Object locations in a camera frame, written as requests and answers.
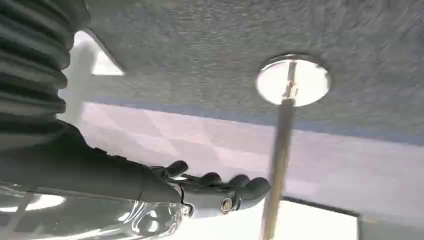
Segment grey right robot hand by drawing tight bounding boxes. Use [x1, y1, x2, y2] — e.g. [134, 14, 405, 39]
[0, 119, 272, 240]

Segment right arm ribbed grey sleeve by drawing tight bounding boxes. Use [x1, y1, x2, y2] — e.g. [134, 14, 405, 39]
[0, 0, 91, 152]

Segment metal pole with round base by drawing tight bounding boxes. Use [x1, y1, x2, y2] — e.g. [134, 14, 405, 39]
[255, 53, 332, 240]

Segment white desk frame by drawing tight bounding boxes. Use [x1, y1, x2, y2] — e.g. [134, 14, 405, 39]
[57, 30, 125, 128]

